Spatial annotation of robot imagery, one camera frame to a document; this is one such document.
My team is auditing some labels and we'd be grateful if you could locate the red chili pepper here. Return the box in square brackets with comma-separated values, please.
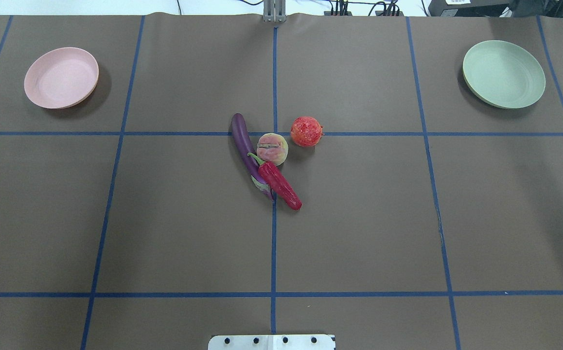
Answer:
[247, 153, 303, 210]

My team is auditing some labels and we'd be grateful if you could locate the peach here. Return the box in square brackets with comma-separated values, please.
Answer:
[256, 133, 288, 166]

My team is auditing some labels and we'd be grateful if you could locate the purple eggplant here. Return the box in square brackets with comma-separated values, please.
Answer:
[230, 113, 274, 201]

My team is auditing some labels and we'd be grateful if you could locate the red pomegranate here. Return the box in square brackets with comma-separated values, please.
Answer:
[290, 117, 324, 148]

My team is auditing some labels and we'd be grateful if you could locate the black power strip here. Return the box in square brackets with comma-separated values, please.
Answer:
[324, 10, 404, 17]

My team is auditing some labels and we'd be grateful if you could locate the pink plate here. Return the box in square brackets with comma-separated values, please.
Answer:
[23, 47, 100, 109]

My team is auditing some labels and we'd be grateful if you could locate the green plate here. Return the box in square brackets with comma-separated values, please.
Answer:
[462, 40, 546, 109]

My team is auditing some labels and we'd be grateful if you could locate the aluminium frame post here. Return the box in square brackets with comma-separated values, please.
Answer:
[263, 0, 287, 23]

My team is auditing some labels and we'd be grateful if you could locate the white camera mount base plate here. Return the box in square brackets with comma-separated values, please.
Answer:
[208, 334, 336, 350]

